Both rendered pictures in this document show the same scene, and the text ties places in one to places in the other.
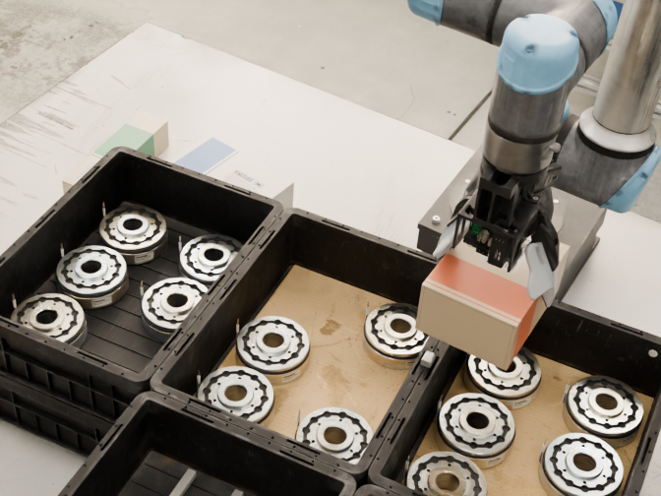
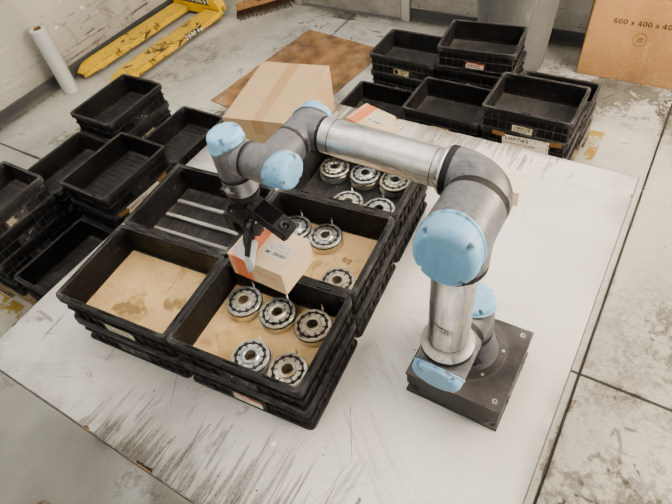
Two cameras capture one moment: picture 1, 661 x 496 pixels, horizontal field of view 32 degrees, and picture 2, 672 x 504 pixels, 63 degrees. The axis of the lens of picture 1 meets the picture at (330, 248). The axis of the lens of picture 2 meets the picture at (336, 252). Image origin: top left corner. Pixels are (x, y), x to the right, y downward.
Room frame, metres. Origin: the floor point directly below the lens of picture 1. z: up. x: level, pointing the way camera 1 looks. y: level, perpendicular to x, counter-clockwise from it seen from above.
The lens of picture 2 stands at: (1.31, -1.04, 2.06)
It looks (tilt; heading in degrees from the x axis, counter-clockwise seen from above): 49 degrees down; 101
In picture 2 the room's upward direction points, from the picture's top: 10 degrees counter-clockwise
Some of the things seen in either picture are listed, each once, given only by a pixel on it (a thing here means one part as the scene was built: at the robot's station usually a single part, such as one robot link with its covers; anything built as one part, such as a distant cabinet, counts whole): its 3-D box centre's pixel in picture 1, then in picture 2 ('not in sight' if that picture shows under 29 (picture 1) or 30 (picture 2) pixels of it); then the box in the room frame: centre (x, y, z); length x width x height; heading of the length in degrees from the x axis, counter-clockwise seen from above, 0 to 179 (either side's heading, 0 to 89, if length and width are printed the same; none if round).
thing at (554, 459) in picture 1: (583, 465); (250, 356); (0.90, -0.34, 0.86); 0.10 x 0.10 x 0.01
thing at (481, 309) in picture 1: (493, 286); (271, 256); (0.98, -0.20, 1.08); 0.16 x 0.12 x 0.07; 152
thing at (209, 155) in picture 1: (227, 193); not in sight; (1.51, 0.19, 0.74); 0.20 x 0.12 x 0.09; 55
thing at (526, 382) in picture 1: (504, 368); (312, 325); (1.06, -0.25, 0.86); 0.10 x 0.10 x 0.01
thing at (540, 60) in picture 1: (534, 77); (231, 153); (0.97, -0.19, 1.40); 0.09 x 0.08 x 0.11; 152
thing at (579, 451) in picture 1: (583, 463); (249, 355); (0.90, -0.34, 0.86); 0.05 x 0.05 x 0.01
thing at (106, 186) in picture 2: not in sight; (132, 199); (0.00, 0.81, 0.37); 0.40 x 0.30 x 0.45; 62
